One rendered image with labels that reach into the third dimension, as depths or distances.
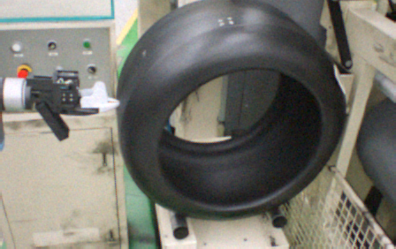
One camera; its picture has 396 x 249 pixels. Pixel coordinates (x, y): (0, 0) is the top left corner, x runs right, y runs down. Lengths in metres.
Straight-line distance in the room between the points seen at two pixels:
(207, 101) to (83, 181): 0.72
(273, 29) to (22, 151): 1.16
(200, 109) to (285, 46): 0.52
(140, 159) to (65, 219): 1.05
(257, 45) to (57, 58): 0.90
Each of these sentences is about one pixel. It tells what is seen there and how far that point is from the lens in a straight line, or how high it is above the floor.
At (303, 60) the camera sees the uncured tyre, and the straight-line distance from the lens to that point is 0.95.
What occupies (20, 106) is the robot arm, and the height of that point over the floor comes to 1.27.
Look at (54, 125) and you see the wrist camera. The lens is 1.05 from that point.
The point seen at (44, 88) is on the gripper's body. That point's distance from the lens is 1.00.
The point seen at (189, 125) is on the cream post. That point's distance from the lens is 1.39.
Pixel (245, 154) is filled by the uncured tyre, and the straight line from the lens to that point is 1.37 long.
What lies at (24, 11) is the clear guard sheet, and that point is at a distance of 1.54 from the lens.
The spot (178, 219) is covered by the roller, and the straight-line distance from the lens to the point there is 1.17.
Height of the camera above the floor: 1.76
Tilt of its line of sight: 32 degrees down
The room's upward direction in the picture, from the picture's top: 3 degrees clockwise
